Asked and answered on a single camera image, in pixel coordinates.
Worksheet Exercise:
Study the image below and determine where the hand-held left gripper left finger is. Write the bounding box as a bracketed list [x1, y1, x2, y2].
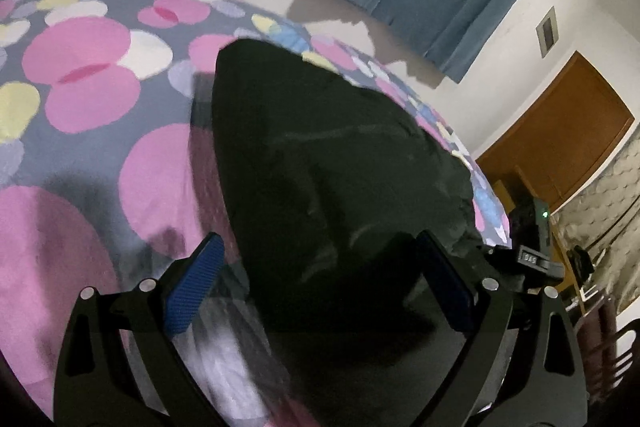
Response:
[52, 232, 227, 427]

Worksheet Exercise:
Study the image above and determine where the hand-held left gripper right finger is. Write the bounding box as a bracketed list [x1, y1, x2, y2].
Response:
[414, 230, 589, 427]

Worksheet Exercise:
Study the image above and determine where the black garment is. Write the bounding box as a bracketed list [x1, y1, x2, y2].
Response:
[190, 38, 502, 427]

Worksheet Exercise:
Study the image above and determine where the beige quilted cloth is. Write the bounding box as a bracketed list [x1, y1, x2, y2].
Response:
[550, 146, 640, 313]

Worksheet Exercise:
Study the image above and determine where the dark chair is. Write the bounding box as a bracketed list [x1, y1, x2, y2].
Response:
[570, 292, 640, 408]

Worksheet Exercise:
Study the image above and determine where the brown wooden door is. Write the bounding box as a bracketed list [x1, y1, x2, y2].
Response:
[472, 51, 636, 211]

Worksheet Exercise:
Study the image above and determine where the bed sheet with coloured circles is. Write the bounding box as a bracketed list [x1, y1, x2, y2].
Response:
[0, 0, 512, 423]

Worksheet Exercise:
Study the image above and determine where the grey wall plate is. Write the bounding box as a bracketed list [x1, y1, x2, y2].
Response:
[536, 6, 558, 58]

